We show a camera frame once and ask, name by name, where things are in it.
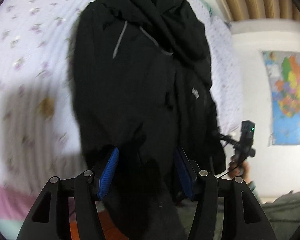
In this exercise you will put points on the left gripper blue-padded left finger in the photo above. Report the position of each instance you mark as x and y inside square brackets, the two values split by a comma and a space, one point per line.
[106, 177]

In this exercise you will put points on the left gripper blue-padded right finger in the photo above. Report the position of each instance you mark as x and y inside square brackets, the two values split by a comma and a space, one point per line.
[187, 171]

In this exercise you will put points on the black hooded jacket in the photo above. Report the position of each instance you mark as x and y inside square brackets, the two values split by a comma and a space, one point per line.
[142, 80]

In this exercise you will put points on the grey green clothing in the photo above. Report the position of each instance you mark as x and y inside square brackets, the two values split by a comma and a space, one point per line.
[283, 214]

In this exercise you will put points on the person's right hand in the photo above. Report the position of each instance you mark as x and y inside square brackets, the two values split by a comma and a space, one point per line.
[242, 170]

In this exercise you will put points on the white floral bed quilt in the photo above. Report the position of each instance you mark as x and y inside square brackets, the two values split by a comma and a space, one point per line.
[39, 133]

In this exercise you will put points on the pink bed sheet edge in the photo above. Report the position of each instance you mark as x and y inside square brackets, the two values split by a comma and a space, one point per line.
[14, 205]

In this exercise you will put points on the wooden headboard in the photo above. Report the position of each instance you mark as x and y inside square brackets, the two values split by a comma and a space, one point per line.
[241, 10]

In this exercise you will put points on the colourful wall map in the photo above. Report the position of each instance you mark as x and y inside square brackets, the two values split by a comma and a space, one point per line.
[283, 72]

